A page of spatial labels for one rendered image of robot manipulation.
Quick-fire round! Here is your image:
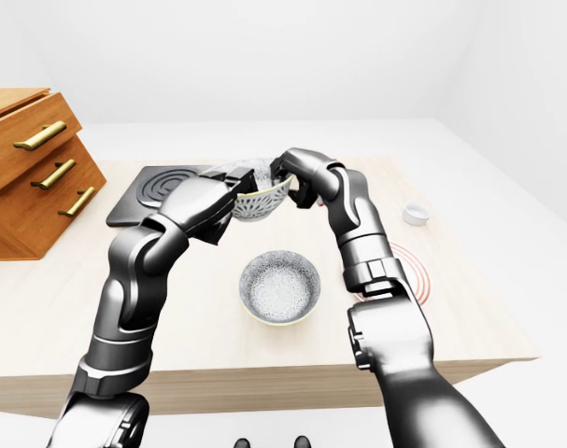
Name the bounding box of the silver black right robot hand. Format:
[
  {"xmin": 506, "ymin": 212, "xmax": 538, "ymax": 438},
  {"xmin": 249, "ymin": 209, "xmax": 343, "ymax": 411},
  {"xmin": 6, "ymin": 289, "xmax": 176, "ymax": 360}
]
[{"xmin": 269, "ymin": 147, "xmax": 334, "ymax": 210}]

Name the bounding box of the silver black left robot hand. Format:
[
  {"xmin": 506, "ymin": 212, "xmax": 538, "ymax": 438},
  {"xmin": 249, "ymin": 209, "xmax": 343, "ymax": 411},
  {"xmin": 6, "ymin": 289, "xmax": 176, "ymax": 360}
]
[{"xmin": 146, "ymin": 166, "xmax": 259, "ymax": 247}]

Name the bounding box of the flat dark stove plate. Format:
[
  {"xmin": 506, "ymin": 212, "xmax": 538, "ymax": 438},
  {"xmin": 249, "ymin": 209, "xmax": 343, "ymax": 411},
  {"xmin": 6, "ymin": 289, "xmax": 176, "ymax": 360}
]
[{"xmin": 106, "ymin": 165, "xmax": 217, "ymax": 230}]

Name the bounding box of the patterned bowl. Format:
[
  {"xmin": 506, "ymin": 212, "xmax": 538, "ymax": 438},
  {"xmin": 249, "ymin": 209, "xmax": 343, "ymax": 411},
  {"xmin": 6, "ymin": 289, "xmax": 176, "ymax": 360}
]
[
  {"xmin": 211, "ymin": 157, "xmax": 294, "ymax": 224},
  {"xmin": 238, "ymin": 249, "xmax": 322, "ymax": 329}
]

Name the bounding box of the white plate with red rings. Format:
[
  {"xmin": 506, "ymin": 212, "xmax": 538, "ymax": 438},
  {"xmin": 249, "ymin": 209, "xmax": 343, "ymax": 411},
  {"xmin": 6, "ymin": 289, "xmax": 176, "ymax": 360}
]
[{"xmin": 341, "ymin": 241, "xmax": 433, "ymax": 304}]

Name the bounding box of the small white ramekin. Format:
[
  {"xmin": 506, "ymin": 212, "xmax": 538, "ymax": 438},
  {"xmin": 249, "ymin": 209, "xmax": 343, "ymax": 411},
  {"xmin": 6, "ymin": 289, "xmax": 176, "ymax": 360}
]
[{"xmin": 402, "ymin": 203, "xmax": 432, "ymax": 227}]

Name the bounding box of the wooden drawer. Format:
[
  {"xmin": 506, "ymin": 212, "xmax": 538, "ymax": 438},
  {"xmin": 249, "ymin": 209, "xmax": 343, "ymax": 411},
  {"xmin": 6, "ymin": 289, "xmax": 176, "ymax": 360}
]
[
  {"xmin": 0, "ymin": 134, "xmax": 96, "ymax": 230},
  {"xmin": 0, "ymin": 91, "xmax": 84, "ymax": 195},
  {"xmin": 12, "ymin": 156, "xmax": 108, "ymax": 260}
]

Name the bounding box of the wooden cabinet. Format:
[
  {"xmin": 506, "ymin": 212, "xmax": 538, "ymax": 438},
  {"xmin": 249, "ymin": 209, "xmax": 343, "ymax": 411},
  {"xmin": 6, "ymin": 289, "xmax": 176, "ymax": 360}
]
[{"xmin": 0, "ymin": 87, "xmax": 108, "ymax": 261}]

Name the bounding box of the brass drawer handle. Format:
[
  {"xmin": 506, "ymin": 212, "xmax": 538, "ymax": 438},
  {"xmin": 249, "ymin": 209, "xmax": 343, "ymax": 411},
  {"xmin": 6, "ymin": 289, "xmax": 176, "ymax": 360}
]
[
  {"xmin": 57, "ymin": 186, "xmax": 96, "ymax": 218},
  {"xmin": 30, "ymin": 159, "xmax": 78, "ymax": 190},
  {"xmin": 12, "ymin": 120, "xmax": 68, "ymax": 152}
]

